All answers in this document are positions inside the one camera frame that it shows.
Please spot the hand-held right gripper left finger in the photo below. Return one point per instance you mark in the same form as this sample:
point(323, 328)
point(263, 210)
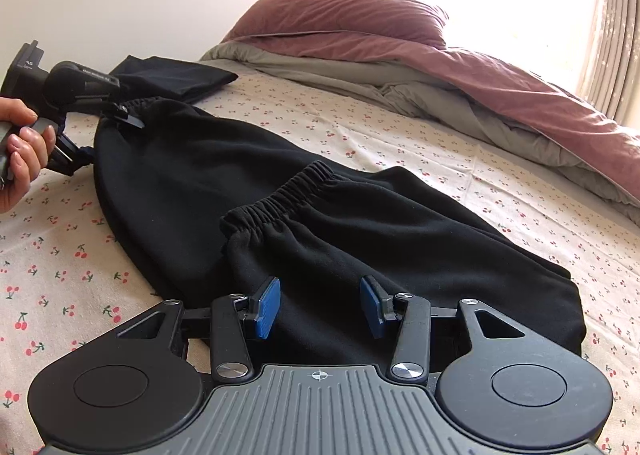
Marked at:
point(266, 307)

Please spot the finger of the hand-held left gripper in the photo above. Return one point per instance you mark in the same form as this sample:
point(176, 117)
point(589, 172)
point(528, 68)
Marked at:
point(67, 155)
point(125, 117)

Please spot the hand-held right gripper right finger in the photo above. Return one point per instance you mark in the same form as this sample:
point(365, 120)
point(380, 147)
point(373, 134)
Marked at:
point(371, 307)

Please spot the black fleece pants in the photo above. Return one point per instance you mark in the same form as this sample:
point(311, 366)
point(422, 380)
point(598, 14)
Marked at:
point(350, 225)

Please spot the person's left hand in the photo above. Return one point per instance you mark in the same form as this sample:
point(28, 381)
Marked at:
point(35, 145)

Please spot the folded black smooth garment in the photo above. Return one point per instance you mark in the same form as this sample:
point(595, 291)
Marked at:
point(175, 75)

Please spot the cherry print bed sheet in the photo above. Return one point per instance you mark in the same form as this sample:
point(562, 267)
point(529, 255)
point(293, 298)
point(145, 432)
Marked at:
point(75, 245)

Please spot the pink and grey duvet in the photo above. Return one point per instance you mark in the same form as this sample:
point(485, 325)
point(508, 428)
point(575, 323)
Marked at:
point(500, 85)

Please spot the grey patterned curtain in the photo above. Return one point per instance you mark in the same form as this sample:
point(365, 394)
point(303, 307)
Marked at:
point(615, 25)

